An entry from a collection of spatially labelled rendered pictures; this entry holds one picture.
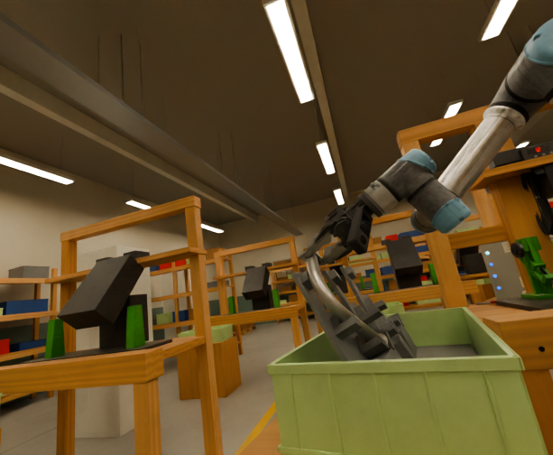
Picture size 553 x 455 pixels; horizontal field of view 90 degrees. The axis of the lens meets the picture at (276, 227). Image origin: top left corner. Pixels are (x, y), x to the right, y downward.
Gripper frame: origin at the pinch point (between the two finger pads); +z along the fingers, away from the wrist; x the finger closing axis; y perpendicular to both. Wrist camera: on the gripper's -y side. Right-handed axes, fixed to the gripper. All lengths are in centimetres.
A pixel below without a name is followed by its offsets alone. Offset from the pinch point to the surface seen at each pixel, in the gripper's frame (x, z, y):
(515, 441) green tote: -19.5, -10.8, -39.6
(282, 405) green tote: -5.5, 19.1, -25.7
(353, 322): -9.0, 0.2, -15.6
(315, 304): -3.3, 4.9, -10.2
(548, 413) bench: -84, -16, -12
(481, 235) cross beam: -98, -54, 74
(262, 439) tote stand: -12.6, 32.3, -23.5
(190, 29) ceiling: 164, -16, 381
